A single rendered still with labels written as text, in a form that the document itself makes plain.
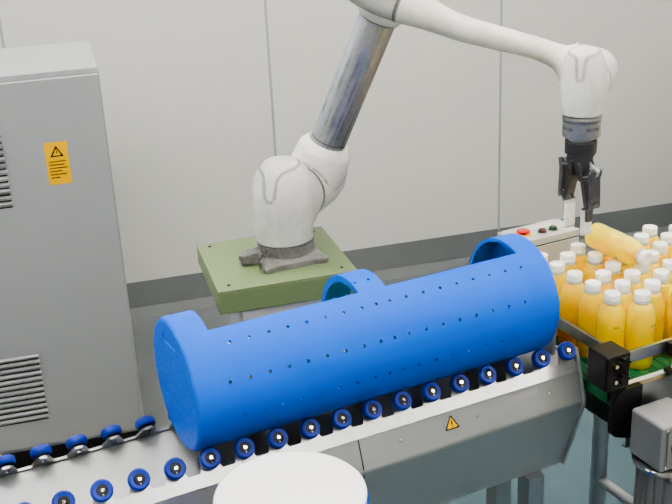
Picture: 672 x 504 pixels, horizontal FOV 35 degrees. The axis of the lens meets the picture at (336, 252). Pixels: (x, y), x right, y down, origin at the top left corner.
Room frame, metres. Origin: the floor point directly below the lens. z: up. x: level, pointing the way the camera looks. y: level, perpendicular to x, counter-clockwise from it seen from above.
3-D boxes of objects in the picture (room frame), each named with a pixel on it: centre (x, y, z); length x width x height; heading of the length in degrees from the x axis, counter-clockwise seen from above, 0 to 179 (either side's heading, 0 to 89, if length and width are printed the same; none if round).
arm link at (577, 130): (2.40, -0.59, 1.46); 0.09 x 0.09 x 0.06
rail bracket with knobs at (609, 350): (2.17, -0.62, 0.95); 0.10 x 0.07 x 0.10; 25
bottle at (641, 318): (2.27, -0.72, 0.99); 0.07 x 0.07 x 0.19
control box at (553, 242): (2.68, -0.55, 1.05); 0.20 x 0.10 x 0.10; 115
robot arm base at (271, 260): (2.66, 0.15, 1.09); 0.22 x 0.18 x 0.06; 110
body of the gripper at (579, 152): (2.40, -0.59, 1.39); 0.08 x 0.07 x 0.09; 25
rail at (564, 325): (2.36, -0.56, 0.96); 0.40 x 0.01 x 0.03; 25
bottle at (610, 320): (2.28, -0.65, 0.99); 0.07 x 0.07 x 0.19
